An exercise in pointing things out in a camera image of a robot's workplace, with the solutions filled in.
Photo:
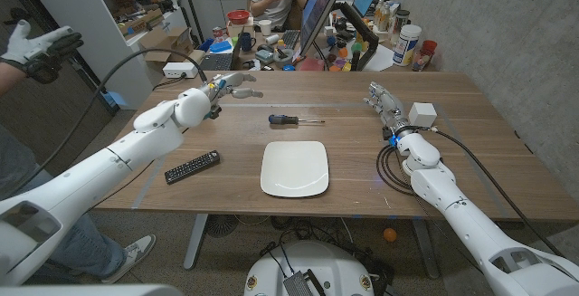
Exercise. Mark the white shelf unit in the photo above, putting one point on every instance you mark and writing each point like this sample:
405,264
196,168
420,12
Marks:
90,24

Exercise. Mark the dark blue mug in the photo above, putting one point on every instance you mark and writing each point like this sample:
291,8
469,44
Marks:
245,41

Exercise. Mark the open cardboard box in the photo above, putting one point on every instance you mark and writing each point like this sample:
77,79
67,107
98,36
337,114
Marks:
165,42

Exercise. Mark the seated person in grey shirt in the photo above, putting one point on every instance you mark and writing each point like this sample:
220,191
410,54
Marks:
271,6

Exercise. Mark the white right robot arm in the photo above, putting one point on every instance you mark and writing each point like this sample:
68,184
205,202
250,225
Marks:
470,223

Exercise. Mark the white labelled canister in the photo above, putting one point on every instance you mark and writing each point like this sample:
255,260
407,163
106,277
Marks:
406,44

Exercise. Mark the white cube box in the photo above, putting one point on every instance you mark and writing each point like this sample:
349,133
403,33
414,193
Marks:
423,115

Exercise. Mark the grey white sneaker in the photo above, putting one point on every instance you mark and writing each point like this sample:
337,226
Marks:
133,255

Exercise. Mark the beige box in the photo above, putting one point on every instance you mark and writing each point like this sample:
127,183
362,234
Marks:
240,30

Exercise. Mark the white power box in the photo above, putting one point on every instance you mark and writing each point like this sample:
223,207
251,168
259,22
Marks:
180,69

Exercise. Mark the grey table leg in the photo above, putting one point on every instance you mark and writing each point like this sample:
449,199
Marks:
425,248
196,241

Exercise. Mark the jar with black lid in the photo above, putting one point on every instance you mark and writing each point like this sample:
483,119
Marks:
402,20

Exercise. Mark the white robot torso edge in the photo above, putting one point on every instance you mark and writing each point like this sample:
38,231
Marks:
90,291

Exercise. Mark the operator bare forearm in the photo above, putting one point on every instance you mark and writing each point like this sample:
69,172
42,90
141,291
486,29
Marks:
8,79

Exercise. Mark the blue plastic object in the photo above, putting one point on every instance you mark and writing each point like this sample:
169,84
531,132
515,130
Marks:
116,100

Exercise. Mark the red bowl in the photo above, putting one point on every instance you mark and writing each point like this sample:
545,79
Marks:
238,16

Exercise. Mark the orange ball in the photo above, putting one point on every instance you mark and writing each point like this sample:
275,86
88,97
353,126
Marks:
390,235

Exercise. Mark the white square plate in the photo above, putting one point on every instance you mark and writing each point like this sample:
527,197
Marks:
294,169

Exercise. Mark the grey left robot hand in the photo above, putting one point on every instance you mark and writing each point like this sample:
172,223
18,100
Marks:
230,85

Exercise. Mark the operator in grey shirt jeans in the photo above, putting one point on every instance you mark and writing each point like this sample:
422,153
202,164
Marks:
13,160

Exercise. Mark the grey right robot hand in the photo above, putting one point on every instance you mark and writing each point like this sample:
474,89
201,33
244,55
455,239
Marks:
390,106

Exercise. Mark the black keyboard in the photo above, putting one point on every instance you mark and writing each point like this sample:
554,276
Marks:
291,39

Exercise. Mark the dark grey laptop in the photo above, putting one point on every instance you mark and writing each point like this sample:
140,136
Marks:
217,62

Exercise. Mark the white black gloved operator hand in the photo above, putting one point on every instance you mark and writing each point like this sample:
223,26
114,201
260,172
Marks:
38,49

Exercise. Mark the white paper cup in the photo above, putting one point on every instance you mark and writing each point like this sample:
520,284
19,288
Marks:
265,27

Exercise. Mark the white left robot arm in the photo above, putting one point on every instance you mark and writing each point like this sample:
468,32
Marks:
90,174

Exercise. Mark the black TV remote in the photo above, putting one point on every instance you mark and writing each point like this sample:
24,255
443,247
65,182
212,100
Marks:
192,167

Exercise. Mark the tilted computer monitor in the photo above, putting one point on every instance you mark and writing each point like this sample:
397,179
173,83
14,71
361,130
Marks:
319,6

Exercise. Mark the white tape roll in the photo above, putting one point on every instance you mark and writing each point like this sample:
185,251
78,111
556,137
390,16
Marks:
272,39

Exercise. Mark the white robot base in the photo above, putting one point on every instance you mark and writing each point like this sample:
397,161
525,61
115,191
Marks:
335,269

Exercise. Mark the pink red box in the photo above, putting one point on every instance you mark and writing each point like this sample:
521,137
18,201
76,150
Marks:
311,64

